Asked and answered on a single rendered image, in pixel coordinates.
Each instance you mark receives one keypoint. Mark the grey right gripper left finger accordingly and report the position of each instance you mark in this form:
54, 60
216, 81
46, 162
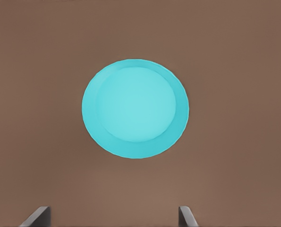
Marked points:
40, 217

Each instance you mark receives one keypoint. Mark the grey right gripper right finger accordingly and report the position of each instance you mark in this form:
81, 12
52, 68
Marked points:
186, 217

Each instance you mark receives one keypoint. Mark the turquoise round plate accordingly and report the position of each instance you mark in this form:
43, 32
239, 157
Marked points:
135, 108

